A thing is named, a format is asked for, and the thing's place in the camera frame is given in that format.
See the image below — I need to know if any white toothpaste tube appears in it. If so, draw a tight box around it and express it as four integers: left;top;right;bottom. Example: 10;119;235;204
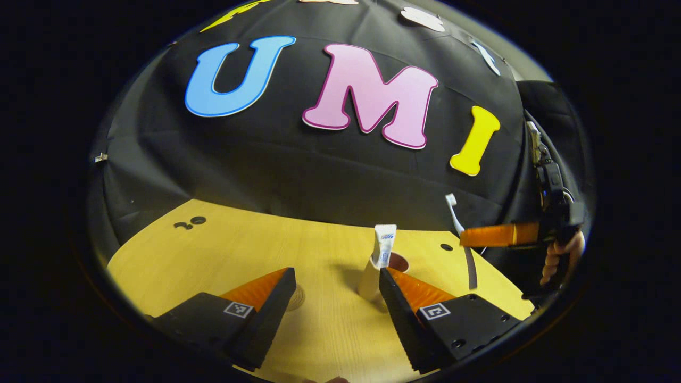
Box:
371;224;397;269

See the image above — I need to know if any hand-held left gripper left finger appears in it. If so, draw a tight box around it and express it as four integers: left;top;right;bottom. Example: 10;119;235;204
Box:
146;267;297;372

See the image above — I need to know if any wooden desktop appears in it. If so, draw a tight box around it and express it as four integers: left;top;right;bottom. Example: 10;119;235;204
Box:
106;199;535;383

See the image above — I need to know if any black backdrop cloth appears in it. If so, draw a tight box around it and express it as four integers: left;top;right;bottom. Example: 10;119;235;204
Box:
88;0;591;298

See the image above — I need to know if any light blue toothbrush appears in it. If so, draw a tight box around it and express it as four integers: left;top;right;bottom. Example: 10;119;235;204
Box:
445;193;478;290

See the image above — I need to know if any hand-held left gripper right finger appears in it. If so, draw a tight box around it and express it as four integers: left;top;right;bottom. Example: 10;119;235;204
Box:
379;267;523;374

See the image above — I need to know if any beige cup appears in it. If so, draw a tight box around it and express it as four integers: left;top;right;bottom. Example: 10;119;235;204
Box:
358;252;410;301

